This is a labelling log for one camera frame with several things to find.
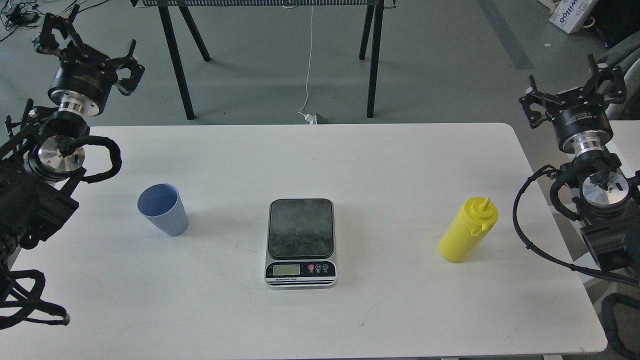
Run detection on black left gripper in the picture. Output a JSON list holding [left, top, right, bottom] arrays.
[[34, 4, 146, 117]]

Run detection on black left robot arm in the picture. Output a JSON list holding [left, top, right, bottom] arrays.
[[0, 4, 145, 330]]

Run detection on black trestle table frame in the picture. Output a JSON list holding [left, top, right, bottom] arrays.
[[131, 0, 397, 121]]

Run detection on white power plug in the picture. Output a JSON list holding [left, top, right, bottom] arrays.
[[302, 113, 318, 125]]

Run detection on black digital kitchen scale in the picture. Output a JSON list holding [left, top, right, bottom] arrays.
[[263, 198, 338, 290]]

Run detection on black floor cables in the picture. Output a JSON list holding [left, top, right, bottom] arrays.
[[0, 0, 111, 43]]

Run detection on blue ribbed plastic cup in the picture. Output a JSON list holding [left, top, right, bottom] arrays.
[[137, 183, 190, 237]]

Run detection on yellow squeeze bottle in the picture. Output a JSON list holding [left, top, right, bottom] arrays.
[[438, 197, 499, 264]]

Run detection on white cardboard box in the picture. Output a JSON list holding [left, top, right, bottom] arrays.
[[548, 0, 599, 34]]

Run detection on white hanging cable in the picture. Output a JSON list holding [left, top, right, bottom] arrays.
[[298, 5, 315, 117]]

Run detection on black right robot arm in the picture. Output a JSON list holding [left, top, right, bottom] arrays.
[[511, 55, 640, 288]]

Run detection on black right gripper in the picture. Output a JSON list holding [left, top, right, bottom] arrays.
[[518, 54, 627, 154]]

